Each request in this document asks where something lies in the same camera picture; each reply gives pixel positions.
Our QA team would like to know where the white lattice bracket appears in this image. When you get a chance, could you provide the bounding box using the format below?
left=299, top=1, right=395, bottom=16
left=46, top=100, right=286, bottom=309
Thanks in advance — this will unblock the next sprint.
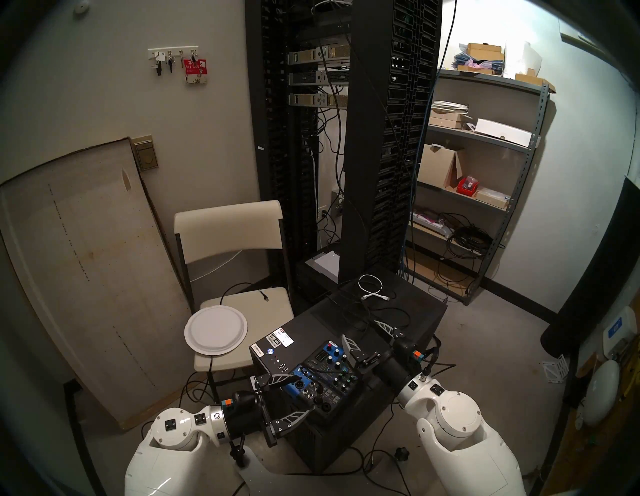
left=542, top=354, right=571, bottom=383

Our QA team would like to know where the white router blue logo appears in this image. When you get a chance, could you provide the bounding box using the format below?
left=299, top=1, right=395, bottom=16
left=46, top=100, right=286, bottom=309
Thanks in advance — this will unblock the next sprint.
left=602, top=306, right=638, bottom=361

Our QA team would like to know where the cream folding chair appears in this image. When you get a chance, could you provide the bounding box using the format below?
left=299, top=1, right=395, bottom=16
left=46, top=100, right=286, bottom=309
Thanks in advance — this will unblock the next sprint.
left=174, top=200, right=297, bottom=401

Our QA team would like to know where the white oval device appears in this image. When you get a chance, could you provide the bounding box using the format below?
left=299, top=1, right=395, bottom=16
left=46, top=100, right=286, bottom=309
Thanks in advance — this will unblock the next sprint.
left=582, top=359, right=622, bottom=427

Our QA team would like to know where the grey rack-mounted unit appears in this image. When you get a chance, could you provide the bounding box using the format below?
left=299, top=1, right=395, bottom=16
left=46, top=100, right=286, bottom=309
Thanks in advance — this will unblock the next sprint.
left=288, top=92, right=348, bottom=108
left=287, top=44, right=351, bottom=66
left=288, top=70, right=349, bottom=87

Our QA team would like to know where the pile of purple plastic bags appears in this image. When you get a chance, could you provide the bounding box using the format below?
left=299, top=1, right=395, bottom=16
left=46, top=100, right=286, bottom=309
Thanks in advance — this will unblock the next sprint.
left=452, top=52, right=503, bottom=75

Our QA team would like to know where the brass wall switch plate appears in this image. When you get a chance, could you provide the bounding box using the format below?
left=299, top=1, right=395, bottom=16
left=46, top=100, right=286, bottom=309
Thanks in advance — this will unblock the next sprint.
left=131, top=135, right=159, bottom=172

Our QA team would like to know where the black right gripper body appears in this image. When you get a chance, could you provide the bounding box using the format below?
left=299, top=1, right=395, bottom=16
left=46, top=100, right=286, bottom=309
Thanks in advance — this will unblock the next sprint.
left=355, top=339, right=431, bottom=397

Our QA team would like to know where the large open cardboard carton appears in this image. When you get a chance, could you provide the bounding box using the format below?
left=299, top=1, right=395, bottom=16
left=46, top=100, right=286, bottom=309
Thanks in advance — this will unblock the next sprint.
left=417, top=143, right=468, bottom=190

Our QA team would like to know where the beige leaning board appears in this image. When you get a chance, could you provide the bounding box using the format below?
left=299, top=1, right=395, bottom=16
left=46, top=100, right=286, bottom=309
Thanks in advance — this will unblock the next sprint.
left=0, top=138, right=196, bottom=431

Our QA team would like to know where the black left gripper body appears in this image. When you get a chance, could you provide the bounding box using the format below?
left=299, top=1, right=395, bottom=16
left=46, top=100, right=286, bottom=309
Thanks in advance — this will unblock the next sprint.
left=227, top=379, right=279, bottom=449

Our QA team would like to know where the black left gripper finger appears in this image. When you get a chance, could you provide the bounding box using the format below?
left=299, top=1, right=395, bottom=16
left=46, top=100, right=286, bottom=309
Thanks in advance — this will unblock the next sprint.
left=253, top=373, right=297, bottom=389
left=273, top=407, right=316, bottom=436

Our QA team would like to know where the black leaning panel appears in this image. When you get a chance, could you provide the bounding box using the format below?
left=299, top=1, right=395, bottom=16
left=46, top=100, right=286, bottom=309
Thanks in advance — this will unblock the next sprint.
left=541, top=175, right=640, bottom=358

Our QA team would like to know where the blue and black audio mixer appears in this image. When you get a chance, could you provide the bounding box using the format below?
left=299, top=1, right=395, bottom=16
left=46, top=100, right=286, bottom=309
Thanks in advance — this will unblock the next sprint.
left=292, top=340, right=362, bottom=427

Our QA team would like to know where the white crumpled bag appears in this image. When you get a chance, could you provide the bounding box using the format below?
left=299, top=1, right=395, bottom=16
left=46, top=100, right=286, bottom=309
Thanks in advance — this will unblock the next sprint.
left=505, top=40, right=543, bottom=77

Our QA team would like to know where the black aux cable silver plug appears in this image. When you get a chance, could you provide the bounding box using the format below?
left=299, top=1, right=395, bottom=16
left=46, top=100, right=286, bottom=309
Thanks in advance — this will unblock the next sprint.
left=300, top=287, right=413, bottom=376

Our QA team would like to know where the closed brown cardboard box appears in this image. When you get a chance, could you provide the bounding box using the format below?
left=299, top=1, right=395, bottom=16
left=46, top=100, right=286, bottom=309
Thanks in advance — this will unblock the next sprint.
left=466, top=42, right=505, bottom=62

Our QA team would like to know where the black curved bar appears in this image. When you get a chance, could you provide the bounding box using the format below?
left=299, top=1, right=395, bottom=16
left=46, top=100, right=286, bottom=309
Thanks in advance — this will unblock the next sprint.
left=64, top=379, right=106, bottom=496

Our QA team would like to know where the thin black cable with plug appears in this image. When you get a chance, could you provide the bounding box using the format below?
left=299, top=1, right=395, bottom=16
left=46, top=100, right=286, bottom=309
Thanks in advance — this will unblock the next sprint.
left=220, top=282, right=271, bottom=306

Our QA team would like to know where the white wall key rack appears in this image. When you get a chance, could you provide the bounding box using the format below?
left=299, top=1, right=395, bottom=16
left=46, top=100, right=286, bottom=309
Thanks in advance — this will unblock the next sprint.
left=148, top=46, right=199, bottom=61

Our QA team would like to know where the white flat box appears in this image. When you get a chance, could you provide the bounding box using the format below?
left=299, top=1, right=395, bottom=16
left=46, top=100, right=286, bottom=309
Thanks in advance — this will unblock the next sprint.
left=475, top=118, right=532, bottom=147

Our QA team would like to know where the black server rack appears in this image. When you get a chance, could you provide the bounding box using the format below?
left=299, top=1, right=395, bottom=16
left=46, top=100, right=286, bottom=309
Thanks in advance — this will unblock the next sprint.
left=245, top=0, right=443, bottom=301

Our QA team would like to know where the white round plate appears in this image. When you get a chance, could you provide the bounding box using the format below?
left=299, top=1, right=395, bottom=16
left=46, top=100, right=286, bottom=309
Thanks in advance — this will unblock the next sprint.
left=184, top=305, right=248, bottom=357

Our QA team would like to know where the black computer tower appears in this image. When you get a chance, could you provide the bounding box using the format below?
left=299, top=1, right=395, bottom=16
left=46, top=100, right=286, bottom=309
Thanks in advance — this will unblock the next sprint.
left=249, top=267, right=448, bottom=473

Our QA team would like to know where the brown wooden desk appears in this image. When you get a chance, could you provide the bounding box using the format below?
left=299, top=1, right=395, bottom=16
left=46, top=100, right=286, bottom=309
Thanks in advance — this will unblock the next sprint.
left=542, top=300, right=640, bottom=496

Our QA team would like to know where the coil of black cable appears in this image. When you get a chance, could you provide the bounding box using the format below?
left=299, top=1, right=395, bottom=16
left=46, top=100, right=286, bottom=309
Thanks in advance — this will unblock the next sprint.
left=445, top=212, right=506, bottom=258

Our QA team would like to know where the grey metal shelf unit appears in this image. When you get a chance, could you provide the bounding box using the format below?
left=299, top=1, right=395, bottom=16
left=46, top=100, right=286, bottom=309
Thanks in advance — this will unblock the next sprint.
left=404, top=69, right=557, bottom=306

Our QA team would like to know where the pink and white package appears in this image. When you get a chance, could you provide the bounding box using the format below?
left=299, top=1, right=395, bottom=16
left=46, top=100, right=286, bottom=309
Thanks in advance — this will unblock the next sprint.
left=411, top=210, right=456, bottom=238

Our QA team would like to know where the white coiled cable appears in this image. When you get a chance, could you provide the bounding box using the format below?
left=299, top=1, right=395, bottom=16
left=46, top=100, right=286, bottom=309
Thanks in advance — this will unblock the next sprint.
left=358, top=274, right=391, bottom=302

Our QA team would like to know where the beige flat box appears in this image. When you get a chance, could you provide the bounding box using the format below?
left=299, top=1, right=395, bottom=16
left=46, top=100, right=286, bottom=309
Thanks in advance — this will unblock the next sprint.
left=475, top=187, right=511, bottom=210

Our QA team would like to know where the grey flat device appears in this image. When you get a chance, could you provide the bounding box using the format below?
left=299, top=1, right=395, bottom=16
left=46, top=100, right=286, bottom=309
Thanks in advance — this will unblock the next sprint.
left=309, top=251, right=341, bottom=282

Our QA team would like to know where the thin white cable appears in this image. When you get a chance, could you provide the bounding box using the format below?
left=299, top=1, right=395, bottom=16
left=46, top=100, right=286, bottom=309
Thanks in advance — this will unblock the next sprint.
left=190, top=249, right=246, bottom=283

